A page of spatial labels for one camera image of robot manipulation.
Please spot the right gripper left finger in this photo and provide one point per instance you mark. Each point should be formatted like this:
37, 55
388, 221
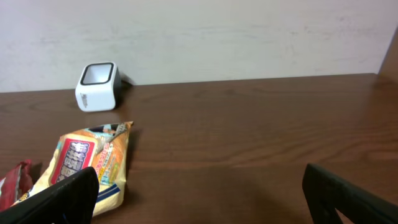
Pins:
72, 200

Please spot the yellow snack bag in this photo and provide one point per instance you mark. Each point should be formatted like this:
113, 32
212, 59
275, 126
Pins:
104, 148

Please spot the orange snack bar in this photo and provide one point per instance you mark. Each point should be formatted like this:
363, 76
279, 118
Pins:
15, 184

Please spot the white barcode scanner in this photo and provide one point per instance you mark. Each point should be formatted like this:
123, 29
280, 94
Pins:
99, 87

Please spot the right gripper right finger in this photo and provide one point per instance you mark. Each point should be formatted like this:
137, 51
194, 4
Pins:
327, 195

